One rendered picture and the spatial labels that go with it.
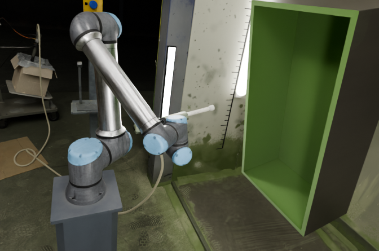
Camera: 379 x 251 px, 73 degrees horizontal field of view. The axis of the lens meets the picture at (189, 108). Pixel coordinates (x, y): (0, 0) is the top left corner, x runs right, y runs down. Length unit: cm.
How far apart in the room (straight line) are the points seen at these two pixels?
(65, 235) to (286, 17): 163
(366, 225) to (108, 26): 222
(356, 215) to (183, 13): 200
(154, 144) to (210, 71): 120
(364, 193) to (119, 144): 193
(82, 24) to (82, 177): 67
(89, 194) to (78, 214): 9
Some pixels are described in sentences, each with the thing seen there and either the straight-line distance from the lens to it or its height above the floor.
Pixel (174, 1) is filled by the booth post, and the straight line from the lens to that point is 186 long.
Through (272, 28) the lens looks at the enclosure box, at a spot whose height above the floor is 150.
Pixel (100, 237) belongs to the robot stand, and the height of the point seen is 46.
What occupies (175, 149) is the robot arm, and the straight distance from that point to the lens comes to 113.
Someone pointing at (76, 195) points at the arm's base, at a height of 69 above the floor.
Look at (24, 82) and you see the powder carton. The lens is 337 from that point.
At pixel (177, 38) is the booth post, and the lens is 190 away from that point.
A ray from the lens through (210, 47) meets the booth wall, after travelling 202.
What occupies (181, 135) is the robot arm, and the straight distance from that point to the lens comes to 108.
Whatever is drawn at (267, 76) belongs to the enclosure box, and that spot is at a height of 121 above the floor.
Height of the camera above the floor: 159
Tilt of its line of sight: 23 degrees down
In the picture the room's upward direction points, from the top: 8 degrees clockwise
